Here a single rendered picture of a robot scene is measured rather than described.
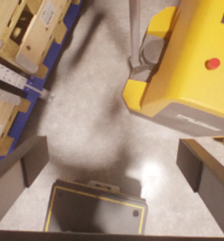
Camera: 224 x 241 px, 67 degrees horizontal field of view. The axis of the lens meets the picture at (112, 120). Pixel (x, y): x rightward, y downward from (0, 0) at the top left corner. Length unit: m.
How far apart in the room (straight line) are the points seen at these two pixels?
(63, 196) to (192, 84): 1.11
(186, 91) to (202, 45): 0.19
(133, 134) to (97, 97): 0.49
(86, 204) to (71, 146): 0.56
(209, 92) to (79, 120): 1.19
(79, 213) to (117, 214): 0.27
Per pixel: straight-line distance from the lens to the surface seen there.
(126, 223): 1.33
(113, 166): 1.56
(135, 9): 0.80
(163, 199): 1.62
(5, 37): 1.21
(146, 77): 1.33
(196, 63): 0.74
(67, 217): 1.41
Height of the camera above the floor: 1.53
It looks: 80 degrees down
